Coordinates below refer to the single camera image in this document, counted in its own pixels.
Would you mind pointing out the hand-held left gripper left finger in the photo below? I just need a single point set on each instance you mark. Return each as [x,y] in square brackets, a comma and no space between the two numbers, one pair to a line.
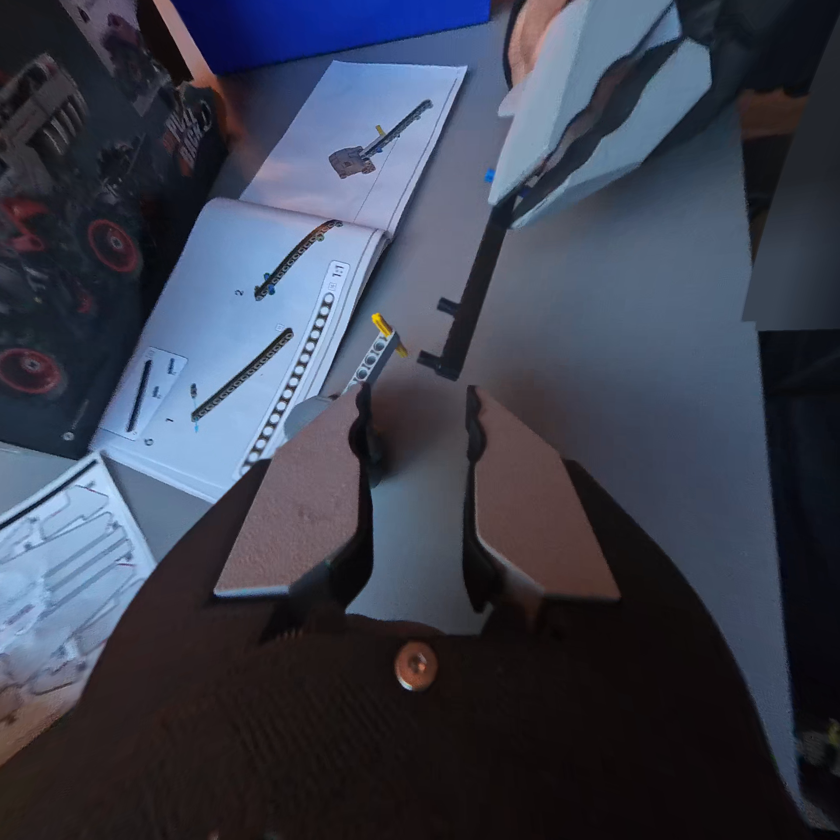
[302,512]

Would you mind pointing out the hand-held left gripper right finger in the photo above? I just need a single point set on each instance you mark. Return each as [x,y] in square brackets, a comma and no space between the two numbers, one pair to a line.
[531,518]

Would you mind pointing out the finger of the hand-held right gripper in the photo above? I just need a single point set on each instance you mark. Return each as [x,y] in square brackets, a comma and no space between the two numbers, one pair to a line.
[649,111]
[577,59]

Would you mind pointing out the grey beam with yellow pin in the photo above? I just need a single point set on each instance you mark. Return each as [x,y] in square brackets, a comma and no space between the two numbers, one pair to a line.
[375,354]

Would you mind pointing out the long black brick beam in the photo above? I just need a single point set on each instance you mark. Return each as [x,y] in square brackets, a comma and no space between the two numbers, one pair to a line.
[474,289]

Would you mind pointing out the white instruction booklet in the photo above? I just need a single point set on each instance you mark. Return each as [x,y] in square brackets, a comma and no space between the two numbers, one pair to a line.
[249,315]

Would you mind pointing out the blue plastic bin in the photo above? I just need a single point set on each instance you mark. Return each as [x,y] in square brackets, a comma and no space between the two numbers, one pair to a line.
[328,29]

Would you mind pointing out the white sticker sheet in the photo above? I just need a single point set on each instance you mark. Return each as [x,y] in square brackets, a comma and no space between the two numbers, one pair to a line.
[59,577]

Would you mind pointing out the black toy truck box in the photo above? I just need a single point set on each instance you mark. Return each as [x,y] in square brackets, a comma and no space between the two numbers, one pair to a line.
[79,229]

